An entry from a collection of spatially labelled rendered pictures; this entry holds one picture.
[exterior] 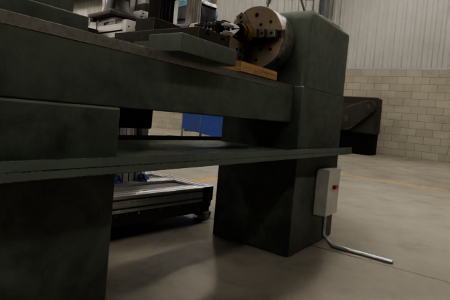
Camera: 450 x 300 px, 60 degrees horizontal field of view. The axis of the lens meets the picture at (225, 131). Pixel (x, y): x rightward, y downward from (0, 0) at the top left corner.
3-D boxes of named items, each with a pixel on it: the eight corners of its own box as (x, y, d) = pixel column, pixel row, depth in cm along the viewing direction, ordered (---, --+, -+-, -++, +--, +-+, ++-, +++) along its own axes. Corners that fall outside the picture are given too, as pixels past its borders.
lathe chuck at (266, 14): (232, 66, 212) (246, 7, 208) (282, 78, 195) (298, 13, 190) (221, 63, 205) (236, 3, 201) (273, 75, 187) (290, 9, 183)
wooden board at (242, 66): (213, 79, 200) (214, 71, 200) (276, 80, 179) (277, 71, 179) (173, 70, 176) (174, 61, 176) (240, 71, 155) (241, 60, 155)
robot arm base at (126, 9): (96, 15, 211) (98, -4, 211) (120, 21, 222) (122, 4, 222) (112, 11, 201) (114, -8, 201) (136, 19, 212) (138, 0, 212)
